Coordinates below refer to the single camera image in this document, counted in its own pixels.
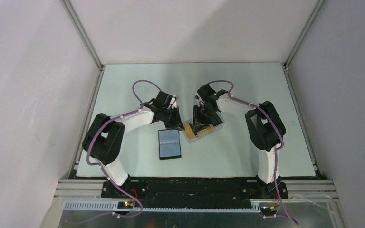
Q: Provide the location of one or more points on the left aluminium frame post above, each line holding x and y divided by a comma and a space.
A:
77, 23

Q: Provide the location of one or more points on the right controller board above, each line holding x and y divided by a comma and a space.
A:
268, 211

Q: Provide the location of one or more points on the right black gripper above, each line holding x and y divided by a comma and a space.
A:
197, 119

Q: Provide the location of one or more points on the aluminium frame post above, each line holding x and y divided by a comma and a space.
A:
305, 30
77, 23

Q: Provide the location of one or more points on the left controller board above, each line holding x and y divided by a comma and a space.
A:
125, 205

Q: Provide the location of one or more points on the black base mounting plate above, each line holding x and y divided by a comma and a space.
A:
196, 193

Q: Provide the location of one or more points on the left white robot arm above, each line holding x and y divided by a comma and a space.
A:
103, 140

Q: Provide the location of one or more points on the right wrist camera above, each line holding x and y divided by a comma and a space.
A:
198, 99

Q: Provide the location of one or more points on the right aluminium frame post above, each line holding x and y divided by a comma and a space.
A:
305, 30

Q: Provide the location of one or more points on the clear plastic card tray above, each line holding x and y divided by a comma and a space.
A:
219, 122

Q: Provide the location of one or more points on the black card holder wallet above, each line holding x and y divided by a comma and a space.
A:
169, 144

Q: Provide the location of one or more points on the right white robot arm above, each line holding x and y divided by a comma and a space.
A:
264, 124

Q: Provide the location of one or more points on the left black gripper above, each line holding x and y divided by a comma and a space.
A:
177, 121

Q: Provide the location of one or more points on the orange credit card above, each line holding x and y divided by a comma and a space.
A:
191, 137

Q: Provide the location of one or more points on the controller board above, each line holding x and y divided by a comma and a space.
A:
268, 211
125, 205

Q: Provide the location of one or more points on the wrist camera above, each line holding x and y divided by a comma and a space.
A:
173, 102
198, 99

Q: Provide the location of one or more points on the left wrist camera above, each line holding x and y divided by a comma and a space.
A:
173, 102

